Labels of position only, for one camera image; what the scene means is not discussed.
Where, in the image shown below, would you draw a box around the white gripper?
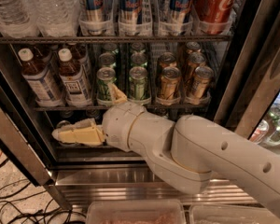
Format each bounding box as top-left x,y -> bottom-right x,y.
52,83 -> 146,152

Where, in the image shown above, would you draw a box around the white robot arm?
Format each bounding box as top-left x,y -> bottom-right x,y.
52,101 -> 280,219

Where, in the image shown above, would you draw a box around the stainless steel fridge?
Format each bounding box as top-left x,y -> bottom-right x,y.
0,0 -> 280,208

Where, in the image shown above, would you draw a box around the open fridge door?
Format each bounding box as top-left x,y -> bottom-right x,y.
0,78 -> 52,186

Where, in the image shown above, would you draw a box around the right clear water bottle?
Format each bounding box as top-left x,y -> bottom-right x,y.
33,0 -> 78,37

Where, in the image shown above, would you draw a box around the clear water bottle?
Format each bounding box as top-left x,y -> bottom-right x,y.
0,0 -> 39,38
33,0 -> 78,37

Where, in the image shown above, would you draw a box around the left clear water bottle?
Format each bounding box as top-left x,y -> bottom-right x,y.
0,0 -> 39,38

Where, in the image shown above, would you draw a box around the front left green can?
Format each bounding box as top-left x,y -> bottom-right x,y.
96,67 -> 116,105

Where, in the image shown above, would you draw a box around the left blue Pepsi can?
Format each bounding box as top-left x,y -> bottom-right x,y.
56,120 -> 71,129

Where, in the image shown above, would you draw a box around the front right green can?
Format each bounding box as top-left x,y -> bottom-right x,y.
129,66 -> 149,104

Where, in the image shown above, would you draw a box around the second row left green can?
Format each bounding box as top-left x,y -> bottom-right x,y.
98,52 -> 117,69

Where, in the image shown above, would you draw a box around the second row green can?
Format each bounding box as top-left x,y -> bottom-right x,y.
98,52 -> 117,69
131,53 -> 147,67

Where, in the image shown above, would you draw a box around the second row right green can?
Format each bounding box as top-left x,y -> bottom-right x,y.
131,53 -> 147,67

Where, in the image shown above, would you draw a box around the front left gold can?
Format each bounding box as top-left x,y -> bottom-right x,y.
157,66 -> 181,105

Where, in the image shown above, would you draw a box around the second row left gold can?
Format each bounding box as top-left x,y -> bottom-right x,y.
157,52 -> 177,75

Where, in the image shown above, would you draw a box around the second row gold can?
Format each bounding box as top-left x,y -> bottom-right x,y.
157,52 -> 177,75
183,52 -> 206,82

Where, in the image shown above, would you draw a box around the left clear plastic bin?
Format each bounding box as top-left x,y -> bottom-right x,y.
86,199 -> 187,224

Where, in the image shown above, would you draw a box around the clear plastic bin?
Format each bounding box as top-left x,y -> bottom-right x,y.
86,199 -> 187,224
189,204 -> 280,224

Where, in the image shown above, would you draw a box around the second row right gold can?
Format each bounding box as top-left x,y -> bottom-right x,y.
183,52 -> 206,82

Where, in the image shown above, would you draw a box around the front right gold can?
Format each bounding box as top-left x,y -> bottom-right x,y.
186,66 -> 214,105

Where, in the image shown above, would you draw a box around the left Red Bull can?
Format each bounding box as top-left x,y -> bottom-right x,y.
85,0 -> 113,35

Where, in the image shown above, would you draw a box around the red bull can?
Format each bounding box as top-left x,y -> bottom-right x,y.
85,0 -> 113,35
167,0 -> 192,35
119,0 -> 142,35

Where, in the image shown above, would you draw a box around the middle Red Bull can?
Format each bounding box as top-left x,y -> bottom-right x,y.
119,0 -> 142,35

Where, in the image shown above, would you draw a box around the right clear plastic bin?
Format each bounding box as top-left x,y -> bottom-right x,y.
189,204 -> 280,224

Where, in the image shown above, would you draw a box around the right Red Bull can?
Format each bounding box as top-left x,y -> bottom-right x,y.
167,0 -> 192,35

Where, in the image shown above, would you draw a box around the red Coca-Cola can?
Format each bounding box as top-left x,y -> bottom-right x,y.
194,0 -> 234,35

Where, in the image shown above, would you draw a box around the middle wire shelf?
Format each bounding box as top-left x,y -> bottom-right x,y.
34,104 -> 208,111

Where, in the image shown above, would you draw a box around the wire shelf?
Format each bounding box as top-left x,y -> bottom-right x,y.
0,35 -> 232,44
34,104 -> 208,111

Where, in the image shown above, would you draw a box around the upper wire shelf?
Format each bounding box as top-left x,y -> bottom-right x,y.
0,35 -> 232,44

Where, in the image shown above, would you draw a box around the black floor cables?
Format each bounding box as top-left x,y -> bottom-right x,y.
0,157 -> 87,224

